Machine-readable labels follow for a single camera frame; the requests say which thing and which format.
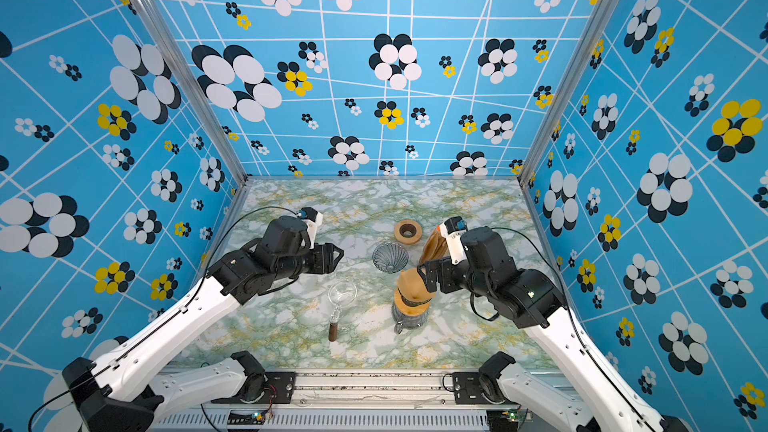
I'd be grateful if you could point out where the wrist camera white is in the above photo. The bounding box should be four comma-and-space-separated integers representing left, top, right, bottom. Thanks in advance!
298, 207, 323, 248
439, 216, 467, 265

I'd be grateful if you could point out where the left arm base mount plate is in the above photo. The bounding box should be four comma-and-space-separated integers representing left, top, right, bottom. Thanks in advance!
212, 371, 297, 405

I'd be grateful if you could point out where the glass scoop wooden handle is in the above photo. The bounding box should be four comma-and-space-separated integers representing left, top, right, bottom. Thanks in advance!
328, 280, 357, 342

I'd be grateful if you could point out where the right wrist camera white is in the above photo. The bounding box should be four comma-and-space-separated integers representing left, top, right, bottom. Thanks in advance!
439, 216, 467, 265

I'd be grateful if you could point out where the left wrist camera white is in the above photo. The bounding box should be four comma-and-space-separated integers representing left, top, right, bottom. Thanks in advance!
298, 207, 323, 248

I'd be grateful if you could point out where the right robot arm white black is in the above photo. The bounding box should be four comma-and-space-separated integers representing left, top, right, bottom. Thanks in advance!
416, 217, 691, 431

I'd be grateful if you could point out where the grey ribbed glass carafe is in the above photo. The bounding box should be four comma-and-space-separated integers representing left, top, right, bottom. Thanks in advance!
391, 304, 429, 334

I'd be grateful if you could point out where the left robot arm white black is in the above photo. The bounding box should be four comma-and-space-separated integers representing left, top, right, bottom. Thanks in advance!
62, 207, 344, 431

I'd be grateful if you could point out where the wooden ring dripper holder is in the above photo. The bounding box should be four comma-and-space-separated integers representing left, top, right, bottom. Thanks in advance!
393, 290, 431, 317

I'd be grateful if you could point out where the grey glass dripper cone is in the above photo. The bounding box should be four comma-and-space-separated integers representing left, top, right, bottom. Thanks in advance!
372, 242, 409, 274

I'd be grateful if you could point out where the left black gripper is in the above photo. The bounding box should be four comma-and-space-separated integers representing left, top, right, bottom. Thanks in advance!
276, 242, 347, 285

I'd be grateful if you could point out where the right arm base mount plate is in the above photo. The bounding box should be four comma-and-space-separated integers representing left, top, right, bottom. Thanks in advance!
449, 372, 518, 406

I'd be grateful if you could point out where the aluminium front rail frame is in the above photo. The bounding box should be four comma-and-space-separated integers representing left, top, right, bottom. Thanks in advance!
110, 368, 637, 432

